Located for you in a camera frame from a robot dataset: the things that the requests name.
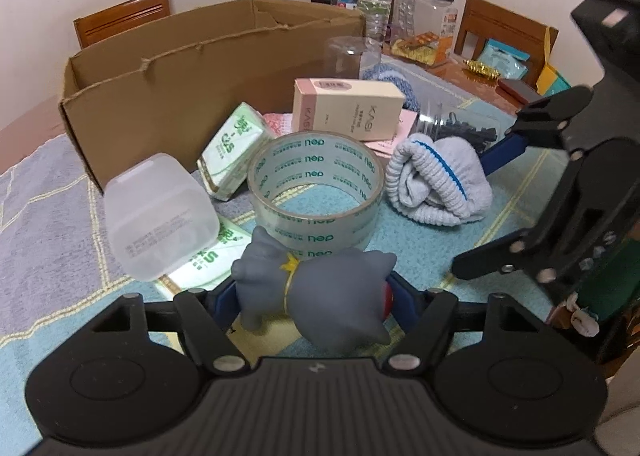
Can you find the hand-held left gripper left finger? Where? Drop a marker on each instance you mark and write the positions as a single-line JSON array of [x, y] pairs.
[[226, 302]]

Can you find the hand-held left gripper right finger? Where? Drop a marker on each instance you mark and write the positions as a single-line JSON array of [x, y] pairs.
[[400, 297]]

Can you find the dark flat box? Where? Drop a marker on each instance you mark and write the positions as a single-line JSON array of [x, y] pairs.
[[520, 90]]

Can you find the brown cardboard box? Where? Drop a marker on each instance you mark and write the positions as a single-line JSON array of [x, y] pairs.
[[150, 101]]

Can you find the blue grey checked table mat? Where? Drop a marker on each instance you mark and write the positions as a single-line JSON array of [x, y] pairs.
[[50, 216]]

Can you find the yellow green paper packets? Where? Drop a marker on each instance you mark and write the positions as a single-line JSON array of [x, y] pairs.
[[550, 78]]

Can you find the clear pack of black clips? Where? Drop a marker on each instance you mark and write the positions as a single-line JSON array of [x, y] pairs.
[[460, 128]]

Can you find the pink beige carton box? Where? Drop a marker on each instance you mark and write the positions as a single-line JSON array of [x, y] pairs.
[[345, 106]]

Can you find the wooden chair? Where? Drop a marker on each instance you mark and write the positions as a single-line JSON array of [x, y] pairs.
[[500, 21], [120, 16]]

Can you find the translucent plastic box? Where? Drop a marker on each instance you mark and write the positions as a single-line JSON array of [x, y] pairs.
[[160, 216]]

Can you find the grey toy figure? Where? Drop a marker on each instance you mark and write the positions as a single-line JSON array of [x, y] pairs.
[[320, 296]]

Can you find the clear packing tape roll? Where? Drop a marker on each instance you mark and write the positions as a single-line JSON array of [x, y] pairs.
[[310, 232]]

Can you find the clear jar with black lid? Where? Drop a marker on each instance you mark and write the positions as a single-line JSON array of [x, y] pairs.
[[425, 16]]

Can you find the green tissue pack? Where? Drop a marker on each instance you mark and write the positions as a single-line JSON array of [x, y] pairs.
[[235, 151], [212, 262]]

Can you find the light blue packet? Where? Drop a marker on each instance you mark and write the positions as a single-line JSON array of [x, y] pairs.
[[505, 60]]

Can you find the gold metal clip bundle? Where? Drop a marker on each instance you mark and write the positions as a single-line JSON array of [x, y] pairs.
[[481, 70]]

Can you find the blue knitted cloth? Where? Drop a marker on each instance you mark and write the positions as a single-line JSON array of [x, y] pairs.
[[392, 78]]

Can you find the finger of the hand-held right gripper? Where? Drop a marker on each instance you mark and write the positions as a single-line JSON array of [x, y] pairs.
[[547, 116], [500, 256]]

